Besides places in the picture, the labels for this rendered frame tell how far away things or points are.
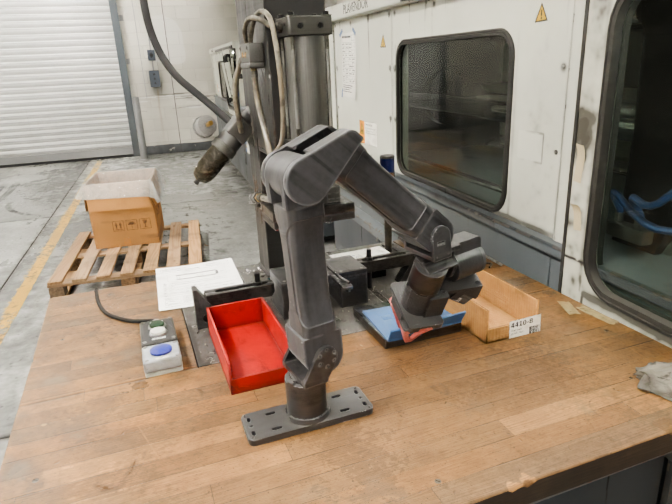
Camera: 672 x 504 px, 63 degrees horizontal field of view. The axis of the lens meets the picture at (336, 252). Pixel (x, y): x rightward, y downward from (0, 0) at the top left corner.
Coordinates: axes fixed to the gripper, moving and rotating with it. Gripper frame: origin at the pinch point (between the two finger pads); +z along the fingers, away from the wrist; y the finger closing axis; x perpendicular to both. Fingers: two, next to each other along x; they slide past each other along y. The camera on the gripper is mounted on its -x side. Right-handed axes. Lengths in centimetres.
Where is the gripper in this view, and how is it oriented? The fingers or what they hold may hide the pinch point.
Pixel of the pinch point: (405, 331)
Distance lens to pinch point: 105.4
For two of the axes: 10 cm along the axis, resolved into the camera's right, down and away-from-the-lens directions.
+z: -1.2, 6.7, 7.3
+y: -2.8, -7.3, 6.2
